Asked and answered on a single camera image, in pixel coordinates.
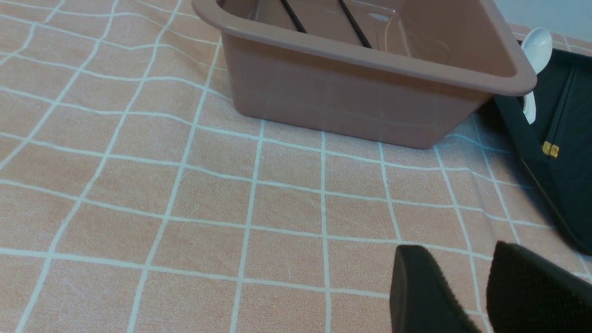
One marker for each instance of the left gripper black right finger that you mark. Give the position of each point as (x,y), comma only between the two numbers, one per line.
(529,294)

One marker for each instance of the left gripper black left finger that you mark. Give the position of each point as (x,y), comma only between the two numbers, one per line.
(421,301)

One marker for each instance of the black plastic tray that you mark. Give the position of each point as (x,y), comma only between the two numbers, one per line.
(565,183)

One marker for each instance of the black chopstick gold band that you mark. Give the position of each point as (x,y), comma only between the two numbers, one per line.
(547,146)
(564,118)

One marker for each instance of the pink plastic bin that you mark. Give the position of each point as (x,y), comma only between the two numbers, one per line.
(326,80)

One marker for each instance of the white ceramic spoon left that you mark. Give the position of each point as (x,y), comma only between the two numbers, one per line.
(538,47)

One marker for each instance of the clear plastic item in bin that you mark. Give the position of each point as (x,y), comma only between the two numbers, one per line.
(387,30)

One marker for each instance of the black chopstick in bin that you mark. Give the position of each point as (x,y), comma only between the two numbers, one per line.
(293,17)
(354,24)

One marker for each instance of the pink checkered tablecloth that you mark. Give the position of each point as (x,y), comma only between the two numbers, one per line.
(134,198)

